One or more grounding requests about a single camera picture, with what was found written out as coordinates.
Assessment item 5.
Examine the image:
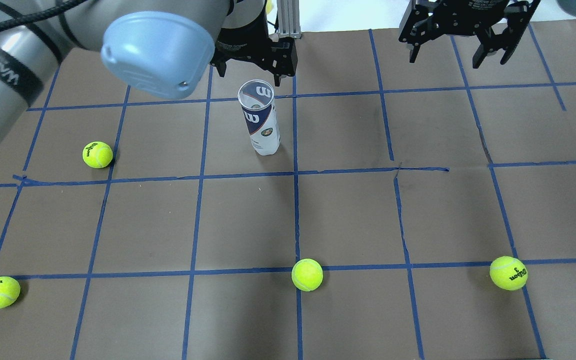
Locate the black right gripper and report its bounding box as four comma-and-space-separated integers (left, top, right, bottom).
398, 0, 541, 69

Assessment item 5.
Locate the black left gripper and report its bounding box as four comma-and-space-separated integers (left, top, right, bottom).
211, 0, 298, 87

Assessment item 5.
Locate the tennis ball lower right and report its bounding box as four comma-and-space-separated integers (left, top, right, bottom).
489, 256, 528, 291

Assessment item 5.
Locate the clear tennis ball can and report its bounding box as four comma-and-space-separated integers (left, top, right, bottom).
237, 79, 281, 157

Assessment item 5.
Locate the tennis ball centre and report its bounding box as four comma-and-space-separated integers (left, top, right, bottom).
291, 259, 323, 292

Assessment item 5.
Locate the aluminium frame post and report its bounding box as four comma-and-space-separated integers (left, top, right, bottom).
276, 0, 302, 39

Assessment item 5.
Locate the tennis ball upper left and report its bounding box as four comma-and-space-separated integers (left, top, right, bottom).
82, 141, 114, 169

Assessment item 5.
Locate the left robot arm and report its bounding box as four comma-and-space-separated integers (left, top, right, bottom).
0, 0, 302, 143

